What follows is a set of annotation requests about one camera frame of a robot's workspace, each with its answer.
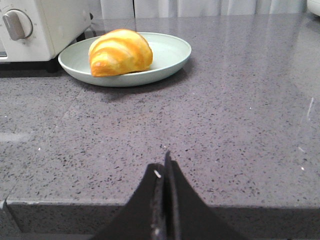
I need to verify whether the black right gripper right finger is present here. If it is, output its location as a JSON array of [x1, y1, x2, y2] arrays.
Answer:
[[164, 151, 246, 240]]

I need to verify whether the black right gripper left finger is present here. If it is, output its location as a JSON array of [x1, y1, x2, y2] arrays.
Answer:
[[92, 163, 165, 240]]

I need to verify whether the golden croissant bread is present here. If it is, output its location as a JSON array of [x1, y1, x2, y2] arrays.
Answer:
[[88, 28, 153, 77]]

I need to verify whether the white toaster oven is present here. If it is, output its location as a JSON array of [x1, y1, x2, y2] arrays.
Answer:
[[0, 0, 93, 73]]

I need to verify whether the pale green plate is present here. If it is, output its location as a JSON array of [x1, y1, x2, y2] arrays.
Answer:
[[58, 32, 192, 88]]

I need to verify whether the white curtain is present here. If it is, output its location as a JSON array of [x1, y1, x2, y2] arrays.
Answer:
[[100, 0, 307, 19]]

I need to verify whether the grey timer knob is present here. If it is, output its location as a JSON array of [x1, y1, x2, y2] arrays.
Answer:
[[2, 9, 33, 41]]

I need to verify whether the white object at corner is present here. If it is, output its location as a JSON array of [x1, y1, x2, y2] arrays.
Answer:
[[307, 0, 320, 16]]

